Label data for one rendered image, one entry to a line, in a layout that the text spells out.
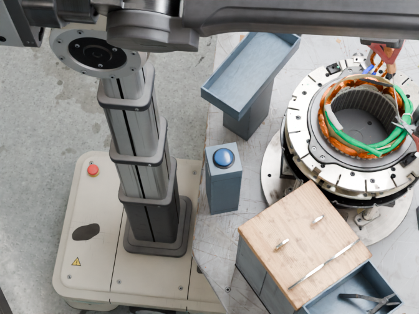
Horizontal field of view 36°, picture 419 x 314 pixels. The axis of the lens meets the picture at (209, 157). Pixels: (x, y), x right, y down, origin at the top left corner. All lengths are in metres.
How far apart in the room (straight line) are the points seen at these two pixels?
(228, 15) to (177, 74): 2.08
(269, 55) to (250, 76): 0.08
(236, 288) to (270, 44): 0.59
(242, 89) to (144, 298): 0.89
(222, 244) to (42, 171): 1.17
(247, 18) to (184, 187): 1.59
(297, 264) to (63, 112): 1.61
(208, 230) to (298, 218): 0.35
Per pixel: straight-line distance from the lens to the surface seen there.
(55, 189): 2.57
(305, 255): 1.32
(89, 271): 2.16
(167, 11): 0.68
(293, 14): 0.66
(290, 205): 1.35
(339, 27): 0.66
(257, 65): 1.54
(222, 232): 1.62
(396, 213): 1.68
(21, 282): 2.48
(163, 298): 2.12
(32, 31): 0.72
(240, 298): 1.58
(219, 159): 1.40
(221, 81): 1.51
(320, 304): 1.38
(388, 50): 1.20
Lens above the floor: 2.32
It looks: 65 degrees down
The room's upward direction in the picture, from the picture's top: straight up
